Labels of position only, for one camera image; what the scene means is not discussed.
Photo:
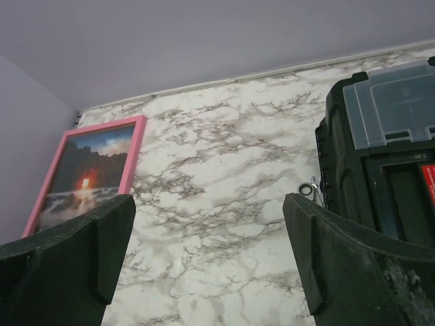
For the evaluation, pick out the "pink picture frame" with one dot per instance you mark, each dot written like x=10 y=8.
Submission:
x=91 y=165

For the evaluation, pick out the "silver ratchet wrench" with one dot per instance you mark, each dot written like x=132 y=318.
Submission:
x=311 y=190

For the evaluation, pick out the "black plastic toolbox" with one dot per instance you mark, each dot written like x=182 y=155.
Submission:
x=376 y=151

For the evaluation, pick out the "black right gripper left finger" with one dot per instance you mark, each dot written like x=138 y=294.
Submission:
x=67 y=275

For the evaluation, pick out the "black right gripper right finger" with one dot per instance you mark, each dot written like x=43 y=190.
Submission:
x=352 y=275

